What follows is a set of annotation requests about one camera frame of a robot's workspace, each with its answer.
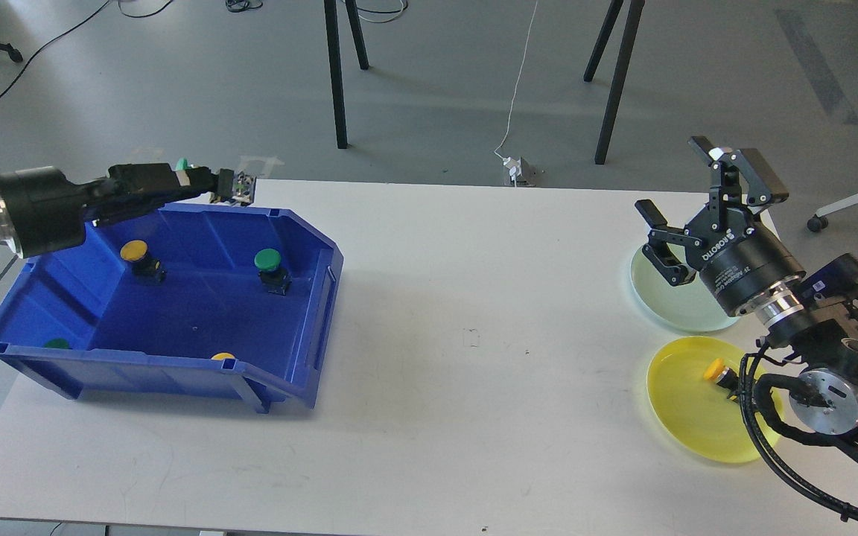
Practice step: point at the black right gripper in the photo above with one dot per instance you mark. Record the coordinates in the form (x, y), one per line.
(741, 257)

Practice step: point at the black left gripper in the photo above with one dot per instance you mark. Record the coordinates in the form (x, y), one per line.
(41, 211)

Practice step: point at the green push button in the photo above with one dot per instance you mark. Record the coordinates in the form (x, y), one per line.
(222, 185)
(273, 276)

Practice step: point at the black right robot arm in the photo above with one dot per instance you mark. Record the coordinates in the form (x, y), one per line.
(803, 380)

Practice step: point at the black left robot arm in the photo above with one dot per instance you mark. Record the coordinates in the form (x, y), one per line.
(43, 212)

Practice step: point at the yellow push button back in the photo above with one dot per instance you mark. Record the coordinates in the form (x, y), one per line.
(144, 265)

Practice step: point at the green push button corner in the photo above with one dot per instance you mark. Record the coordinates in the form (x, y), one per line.
(57, 343)

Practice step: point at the yellow plastic plate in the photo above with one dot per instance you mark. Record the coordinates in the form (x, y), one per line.
(691, 410)

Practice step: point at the blue plastic bin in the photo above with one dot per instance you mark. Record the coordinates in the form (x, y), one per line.
(127, 336)

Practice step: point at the white power adapter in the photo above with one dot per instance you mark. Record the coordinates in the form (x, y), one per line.
(519, 173)

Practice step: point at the black tripod legs right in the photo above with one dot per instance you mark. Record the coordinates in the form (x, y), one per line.
(624, 55)

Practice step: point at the black tripod legs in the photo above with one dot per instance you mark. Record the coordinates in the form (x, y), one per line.
(624, 55)
(336, 62)

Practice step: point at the black tripod legs left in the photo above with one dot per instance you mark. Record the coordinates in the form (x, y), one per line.
(336, 62)

